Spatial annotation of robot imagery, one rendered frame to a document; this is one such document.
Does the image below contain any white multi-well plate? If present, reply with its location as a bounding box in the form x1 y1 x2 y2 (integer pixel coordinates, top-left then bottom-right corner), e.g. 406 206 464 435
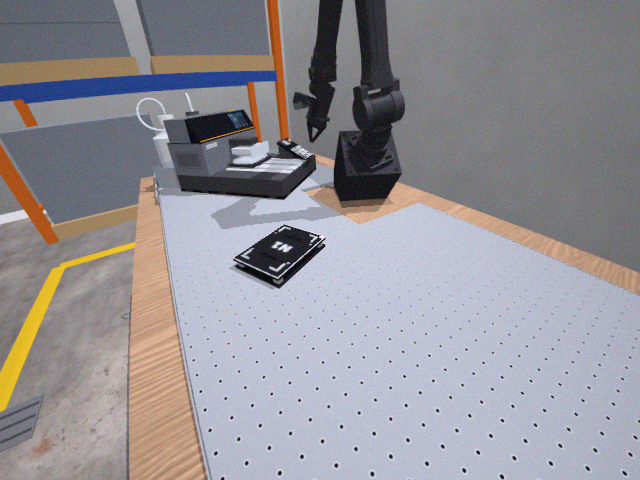
232 153 268 165

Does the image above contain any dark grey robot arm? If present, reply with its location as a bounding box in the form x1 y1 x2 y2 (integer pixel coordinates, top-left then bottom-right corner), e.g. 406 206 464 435
293 0 405 172

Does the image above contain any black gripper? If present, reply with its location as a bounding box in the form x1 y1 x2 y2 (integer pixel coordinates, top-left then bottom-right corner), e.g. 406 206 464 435
306 101 331 143

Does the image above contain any black rectangular pad with white corner marks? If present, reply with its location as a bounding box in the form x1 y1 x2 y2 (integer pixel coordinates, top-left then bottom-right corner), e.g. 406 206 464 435
233 224 326 288

